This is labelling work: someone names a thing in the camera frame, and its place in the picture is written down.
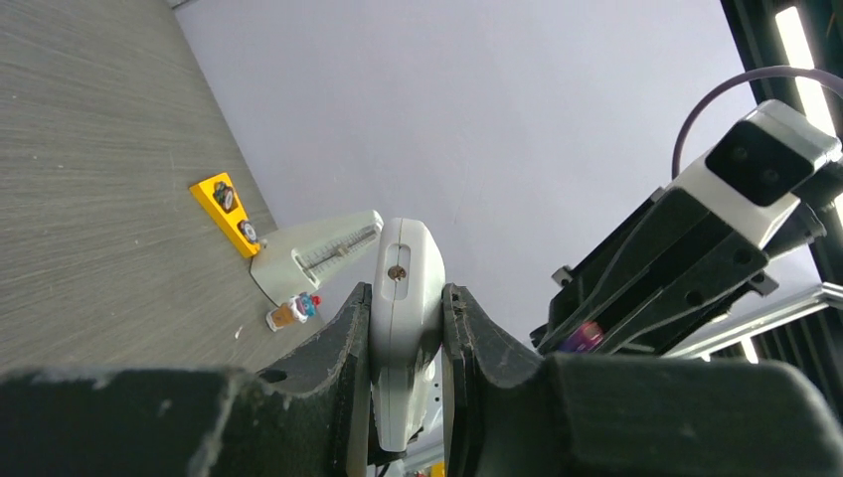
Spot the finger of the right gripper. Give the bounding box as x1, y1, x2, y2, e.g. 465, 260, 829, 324
536, 189, 719, 353
591, 228, 769, 355

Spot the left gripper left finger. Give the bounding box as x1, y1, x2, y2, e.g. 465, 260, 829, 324
259, 282, 372, 476

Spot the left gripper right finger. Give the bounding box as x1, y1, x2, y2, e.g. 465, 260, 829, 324
441, 283, 546, 476

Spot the white remote control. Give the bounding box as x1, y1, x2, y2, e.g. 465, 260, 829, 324
369, 218, 446, 453

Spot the small glue bottle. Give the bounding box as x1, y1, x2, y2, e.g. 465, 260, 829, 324
265, 292, 321, 332

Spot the purple blue AAA battery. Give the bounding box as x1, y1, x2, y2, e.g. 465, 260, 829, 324
558, 321, 603, 353

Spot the white metronome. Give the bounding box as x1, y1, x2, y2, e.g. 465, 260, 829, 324
250, 210, 384, 306

